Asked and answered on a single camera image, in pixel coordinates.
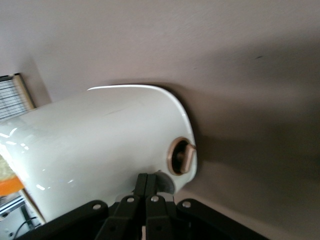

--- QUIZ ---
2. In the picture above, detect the white toaster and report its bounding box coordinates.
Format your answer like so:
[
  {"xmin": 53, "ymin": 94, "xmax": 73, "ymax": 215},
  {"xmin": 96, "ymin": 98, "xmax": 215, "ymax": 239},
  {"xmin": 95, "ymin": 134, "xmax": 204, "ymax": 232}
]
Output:
[{"xmin": 0, "ymin": 84, "xmax": 199, "ymax": 224}]

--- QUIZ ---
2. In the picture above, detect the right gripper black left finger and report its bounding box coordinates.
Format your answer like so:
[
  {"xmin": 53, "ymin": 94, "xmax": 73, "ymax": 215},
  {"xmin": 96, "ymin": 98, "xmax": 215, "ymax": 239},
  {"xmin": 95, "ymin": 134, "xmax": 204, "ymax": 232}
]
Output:
[{"xmin": 14, "ymin": 173, "xmax": 149, "ymax": 240}]

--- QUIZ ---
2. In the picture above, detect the black wire grid basket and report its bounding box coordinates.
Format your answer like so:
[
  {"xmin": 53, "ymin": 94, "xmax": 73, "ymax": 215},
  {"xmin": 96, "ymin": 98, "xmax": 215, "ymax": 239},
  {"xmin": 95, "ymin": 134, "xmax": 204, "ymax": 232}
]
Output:
[{"xmin": 0, "ymin": 72, "xmax": 35, "ymax": 121}]

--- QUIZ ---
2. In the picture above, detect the bread slice with orange crust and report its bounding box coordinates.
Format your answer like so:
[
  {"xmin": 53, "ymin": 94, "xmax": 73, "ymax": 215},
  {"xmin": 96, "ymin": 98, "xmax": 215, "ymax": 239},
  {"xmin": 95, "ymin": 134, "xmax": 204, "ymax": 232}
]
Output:
[{"xmin": 0, "ymin": 152, "xmax": 25, "ymax": 198}]

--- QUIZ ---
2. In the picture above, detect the aluminium frame rack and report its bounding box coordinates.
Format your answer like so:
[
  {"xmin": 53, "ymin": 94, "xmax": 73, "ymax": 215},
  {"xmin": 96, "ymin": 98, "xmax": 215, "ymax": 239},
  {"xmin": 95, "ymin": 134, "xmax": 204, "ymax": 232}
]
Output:
[{"xmin": 0, "ymin": 194, "xmax": 26, "ymax": 219}]

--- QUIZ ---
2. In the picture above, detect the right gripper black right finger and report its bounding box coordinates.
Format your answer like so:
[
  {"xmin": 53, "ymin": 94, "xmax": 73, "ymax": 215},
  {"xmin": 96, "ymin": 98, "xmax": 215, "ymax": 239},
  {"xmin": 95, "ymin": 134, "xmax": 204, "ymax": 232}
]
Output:
[{"xmin": 142, "ymin": 173, "xmax": 272, "ymax": 240}]

